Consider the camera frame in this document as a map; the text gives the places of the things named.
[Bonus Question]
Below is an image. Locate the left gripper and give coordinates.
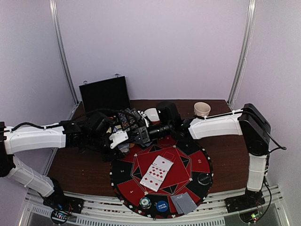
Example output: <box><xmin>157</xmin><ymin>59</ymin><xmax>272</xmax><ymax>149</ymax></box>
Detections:
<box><xmin>86</xmin><ymin>132</ymin><xmax>125</xmax><ymax>162</ymax></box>

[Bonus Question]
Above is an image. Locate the blue backed card deck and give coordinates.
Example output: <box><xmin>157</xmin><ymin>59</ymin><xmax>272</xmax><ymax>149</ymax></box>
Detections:
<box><xmin>118</xmin><ymin>144</ymin><xmax>130</xmax><ymax>155</ymax></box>

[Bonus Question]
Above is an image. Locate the face-up diamonds card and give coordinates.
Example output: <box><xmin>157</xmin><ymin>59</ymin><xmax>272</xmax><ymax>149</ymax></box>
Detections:
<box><xmin>146</xmin><ymin>164</ymin><xmax>168</xmax><ymax>181</ymax></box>
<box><xmin>140</xmin><ymin>173</ymin><xmax>163</xmax><ymax>192</ymax></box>

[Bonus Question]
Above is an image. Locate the stack of poker chips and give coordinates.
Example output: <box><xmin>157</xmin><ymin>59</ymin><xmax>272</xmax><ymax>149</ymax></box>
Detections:
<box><xmin>139</xmin><ymin>197</ymin><xmax>151</xmax><ymax>209</ymax></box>

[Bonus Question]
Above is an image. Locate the blue small blind button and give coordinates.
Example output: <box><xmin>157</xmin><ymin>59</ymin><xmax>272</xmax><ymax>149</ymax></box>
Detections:
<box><xmin>156</xmin><ymin>201</ymin><xmax>169</xmax><ymax>212</ymax></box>

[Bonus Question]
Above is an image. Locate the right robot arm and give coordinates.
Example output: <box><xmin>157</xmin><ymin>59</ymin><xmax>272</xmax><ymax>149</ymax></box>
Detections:
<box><xmin>139</xmin><ymin>101</ymin><xmax>271</xmax><ymax>208</ymax></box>

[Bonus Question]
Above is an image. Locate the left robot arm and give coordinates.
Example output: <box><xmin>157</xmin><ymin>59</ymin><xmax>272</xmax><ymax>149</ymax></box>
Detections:
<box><xmin>0</xmin><ymin>112</ymin><xmax>129</xmax><ymax>209</ymax></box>

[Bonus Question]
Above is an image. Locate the white bowl orange outside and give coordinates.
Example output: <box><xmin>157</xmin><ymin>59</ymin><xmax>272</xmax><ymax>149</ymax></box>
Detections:
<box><xmin>145</xmin><ymin>108</ymin><xmax>160</xmax><ymax>122</ymax></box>

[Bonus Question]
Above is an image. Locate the chip row in case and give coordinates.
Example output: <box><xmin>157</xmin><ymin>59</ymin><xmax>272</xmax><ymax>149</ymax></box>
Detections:
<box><xmin>118</xmin><ymin>113</ymin><xmax>129</xmax><ymax>130</ymax></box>
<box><xmin>125</xmin><ymin>108</ymin><xmax>135</xmax><ymax>127</ymax></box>

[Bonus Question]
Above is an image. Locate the cream ceramic mug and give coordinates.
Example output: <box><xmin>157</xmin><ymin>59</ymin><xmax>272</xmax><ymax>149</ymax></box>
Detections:
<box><xmin>194</xmin><ymin>102</ymin><xmax>211</xmax><ymax>116</ymax></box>

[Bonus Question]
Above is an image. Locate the black poker chip case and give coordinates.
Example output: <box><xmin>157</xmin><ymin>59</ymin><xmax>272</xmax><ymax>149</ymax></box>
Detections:
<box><xmin>79</xmin><ymin>76</ymin><xmax>139</xmax><ymax>131</ymax></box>

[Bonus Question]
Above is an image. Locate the round red black poker mat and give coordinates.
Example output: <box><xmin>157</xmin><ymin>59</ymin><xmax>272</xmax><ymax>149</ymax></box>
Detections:
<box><xmin>110</xmin><ymin>136</ymin><xmax>214</xmax><ymax>218</ymax></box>

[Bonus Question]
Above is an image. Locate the right aluminium frame post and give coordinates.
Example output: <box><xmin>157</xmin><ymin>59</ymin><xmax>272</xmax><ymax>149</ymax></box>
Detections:
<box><xmin>227</xmin><ymin>0</ymin><xmax>257</xmax><ymax>109</ymax></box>

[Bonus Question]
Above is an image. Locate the aluminium frame post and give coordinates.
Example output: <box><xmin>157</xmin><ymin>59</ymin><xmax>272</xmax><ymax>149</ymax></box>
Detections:
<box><xmin>49</xmin><ymin>0</ymin><xmax>79</xmax><ymax>105</ymax></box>
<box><xmin>227</xmin><ymin>0</ymin><xmax>257</xmax><ymax>109</ymax></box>

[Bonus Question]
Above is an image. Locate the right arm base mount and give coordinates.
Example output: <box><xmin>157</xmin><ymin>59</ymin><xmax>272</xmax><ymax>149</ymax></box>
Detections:
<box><xmin>225</xmin><ymin>195</ymin><xmax>265</xmax><ymax>224</ymax></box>

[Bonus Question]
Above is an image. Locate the left aluminium frame post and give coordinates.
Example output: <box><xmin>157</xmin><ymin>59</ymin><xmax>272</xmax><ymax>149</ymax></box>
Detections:
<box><xmin>49</xmin><ymin>0</ymin><xmax>79</xmax><ymax>105</ymax></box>

